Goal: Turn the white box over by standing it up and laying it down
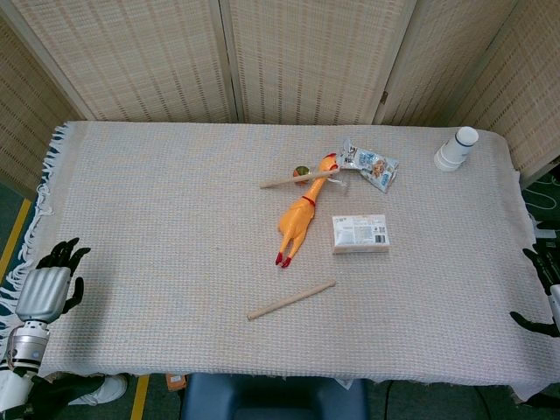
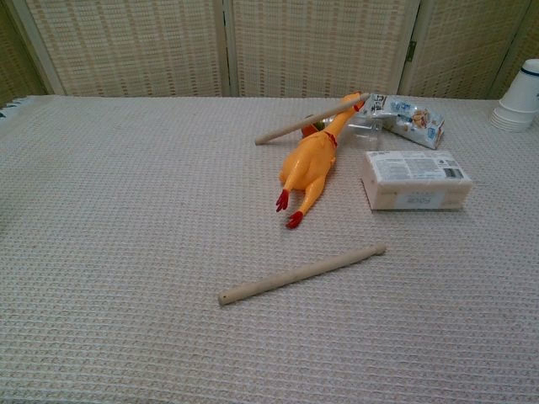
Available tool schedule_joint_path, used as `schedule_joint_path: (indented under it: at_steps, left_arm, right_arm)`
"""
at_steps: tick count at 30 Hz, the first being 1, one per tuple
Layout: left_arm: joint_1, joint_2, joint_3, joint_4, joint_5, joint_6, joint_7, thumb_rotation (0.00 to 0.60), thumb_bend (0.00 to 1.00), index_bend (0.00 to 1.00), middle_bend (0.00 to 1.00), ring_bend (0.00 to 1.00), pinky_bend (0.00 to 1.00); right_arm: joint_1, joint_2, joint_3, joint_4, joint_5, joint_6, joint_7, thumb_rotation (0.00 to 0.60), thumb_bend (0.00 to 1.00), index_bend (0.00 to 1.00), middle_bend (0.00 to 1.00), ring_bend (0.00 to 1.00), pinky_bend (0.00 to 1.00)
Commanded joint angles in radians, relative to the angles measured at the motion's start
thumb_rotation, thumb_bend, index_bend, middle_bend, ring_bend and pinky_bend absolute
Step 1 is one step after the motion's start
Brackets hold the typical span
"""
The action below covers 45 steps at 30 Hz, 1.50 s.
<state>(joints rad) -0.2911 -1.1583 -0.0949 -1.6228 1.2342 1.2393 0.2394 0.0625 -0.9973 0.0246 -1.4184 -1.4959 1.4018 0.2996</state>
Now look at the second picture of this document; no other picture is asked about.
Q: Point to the white tissue pack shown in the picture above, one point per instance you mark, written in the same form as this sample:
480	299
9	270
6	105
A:
414	181

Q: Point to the yellow rubber chicken toy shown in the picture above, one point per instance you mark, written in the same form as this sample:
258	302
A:
309	166

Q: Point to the wooden stick with knob end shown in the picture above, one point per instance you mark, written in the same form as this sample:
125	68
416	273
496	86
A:
303	274

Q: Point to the small orange green toy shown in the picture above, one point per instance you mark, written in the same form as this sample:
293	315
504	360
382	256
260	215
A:
311	128

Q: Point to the plain wooden stick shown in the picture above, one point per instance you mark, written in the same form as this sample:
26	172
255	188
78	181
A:
303	122

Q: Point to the clear plastic container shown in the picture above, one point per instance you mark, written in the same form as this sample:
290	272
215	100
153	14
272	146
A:
366	130

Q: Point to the beige woven tablecloth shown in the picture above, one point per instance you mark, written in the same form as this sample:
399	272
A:
147	252

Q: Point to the woven folding screen panel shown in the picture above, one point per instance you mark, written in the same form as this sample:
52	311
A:
459	50
126	46
14	59
320	46
528	42

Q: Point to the white blue snack bag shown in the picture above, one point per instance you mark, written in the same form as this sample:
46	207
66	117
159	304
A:
414	120

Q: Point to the metal screen hinge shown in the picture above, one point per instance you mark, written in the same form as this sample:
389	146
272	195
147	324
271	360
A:
413	51

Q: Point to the stack of white paper cups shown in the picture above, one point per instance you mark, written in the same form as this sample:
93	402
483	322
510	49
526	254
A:
517	101

